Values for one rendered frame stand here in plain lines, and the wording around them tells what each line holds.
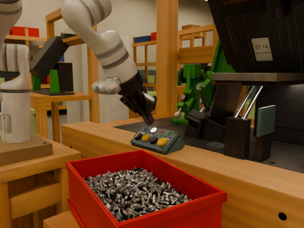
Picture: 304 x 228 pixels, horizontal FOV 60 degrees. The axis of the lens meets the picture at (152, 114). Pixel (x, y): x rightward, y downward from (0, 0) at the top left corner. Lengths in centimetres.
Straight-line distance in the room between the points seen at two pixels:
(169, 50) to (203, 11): 1041
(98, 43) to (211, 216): 41
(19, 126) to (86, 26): 53
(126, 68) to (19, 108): 49
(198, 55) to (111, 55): 95
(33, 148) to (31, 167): 7
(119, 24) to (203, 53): 772
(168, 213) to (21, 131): 69
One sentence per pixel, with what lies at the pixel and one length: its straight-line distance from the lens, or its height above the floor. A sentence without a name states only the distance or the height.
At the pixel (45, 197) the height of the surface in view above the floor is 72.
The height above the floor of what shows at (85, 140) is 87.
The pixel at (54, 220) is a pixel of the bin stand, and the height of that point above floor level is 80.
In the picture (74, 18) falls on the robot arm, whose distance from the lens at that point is 57.
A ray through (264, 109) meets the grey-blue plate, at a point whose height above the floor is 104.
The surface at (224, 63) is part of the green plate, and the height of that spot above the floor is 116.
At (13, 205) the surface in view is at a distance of 97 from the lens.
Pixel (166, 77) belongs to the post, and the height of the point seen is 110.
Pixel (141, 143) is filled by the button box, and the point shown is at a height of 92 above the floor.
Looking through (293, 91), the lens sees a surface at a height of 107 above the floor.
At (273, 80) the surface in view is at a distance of 62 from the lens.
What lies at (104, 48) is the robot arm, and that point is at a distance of 59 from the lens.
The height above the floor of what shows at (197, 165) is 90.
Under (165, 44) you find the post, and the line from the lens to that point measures 154.
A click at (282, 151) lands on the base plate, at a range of 87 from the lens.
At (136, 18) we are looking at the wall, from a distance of 953.
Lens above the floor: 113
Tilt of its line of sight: 9 degrees down
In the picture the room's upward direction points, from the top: straight up
